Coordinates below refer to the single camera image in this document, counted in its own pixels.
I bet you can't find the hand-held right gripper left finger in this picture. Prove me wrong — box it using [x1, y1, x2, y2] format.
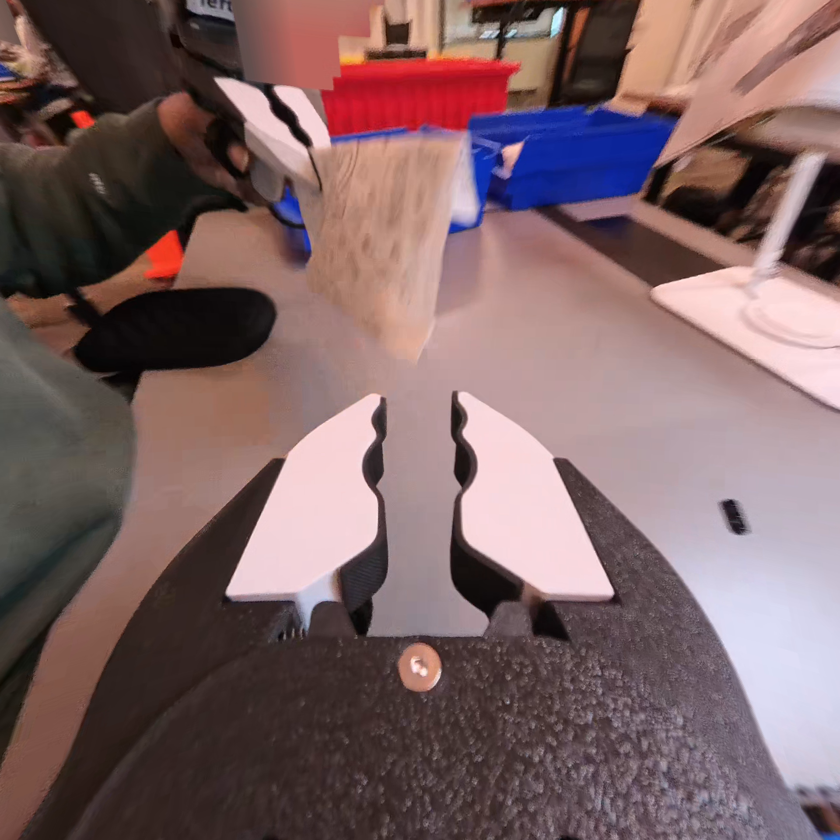
[226, 392, 391, 624]

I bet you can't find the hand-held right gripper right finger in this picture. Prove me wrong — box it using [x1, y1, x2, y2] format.
[449, 390, 618, 611]

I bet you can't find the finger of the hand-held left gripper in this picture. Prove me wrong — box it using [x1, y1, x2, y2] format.
[269, 86, 333, 158]
[214, 77, 325, 195]

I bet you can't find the large printed paper bag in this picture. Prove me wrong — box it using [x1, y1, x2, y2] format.
[305, 129, 471, 364]

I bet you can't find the blue plastic bin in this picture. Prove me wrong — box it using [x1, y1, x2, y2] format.
[469, 105, 679, 211]
[273, 125, 504, 257]

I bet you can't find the lego instruction booklet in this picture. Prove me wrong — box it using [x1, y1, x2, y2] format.
[657, 0, 840, 168]

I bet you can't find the red bin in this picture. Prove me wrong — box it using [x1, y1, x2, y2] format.
[322, 57, 522, 135]

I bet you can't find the orange object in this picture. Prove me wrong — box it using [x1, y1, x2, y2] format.
[142, 230, 187, 280]

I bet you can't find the black rough rounded object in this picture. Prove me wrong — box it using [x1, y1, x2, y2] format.
[73, 287, 279, 374]

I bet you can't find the white book stand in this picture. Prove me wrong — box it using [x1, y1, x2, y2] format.
[650, 147, 840, 410]

